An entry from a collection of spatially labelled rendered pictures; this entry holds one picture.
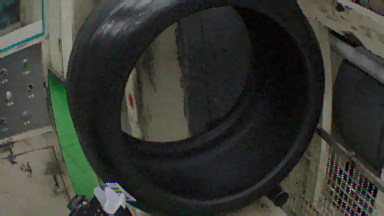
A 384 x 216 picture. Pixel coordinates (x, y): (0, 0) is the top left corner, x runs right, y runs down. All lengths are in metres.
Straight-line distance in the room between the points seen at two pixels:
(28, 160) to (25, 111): 0.19
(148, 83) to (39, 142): 0.59
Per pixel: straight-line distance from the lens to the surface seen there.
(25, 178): 1.83
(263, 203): 1.39
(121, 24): 0.92
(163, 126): 1.42
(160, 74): 1.36
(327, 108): 1.62
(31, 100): 1.74
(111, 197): 1.00
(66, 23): 4.45
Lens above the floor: 1.63
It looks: 25 degrees down
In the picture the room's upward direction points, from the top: 6 degrees counter-clockwise
